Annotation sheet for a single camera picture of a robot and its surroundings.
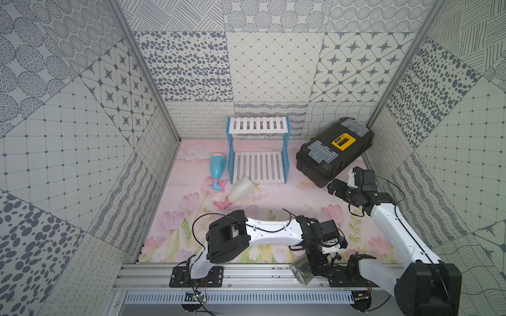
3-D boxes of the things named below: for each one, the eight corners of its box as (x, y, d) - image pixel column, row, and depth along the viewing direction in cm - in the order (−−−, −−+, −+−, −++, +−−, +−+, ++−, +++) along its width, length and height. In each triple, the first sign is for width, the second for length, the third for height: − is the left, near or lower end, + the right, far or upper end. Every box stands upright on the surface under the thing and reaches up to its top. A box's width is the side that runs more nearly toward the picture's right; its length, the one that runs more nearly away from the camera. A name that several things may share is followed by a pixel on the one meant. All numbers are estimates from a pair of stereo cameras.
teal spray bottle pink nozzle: (214, 193, 99) (211, 185, 93) (213, 161, 112) (210, 152, 107) (228, 190, 100) (227, 183, 94) (226, 159, 113) (224, 151, 107)
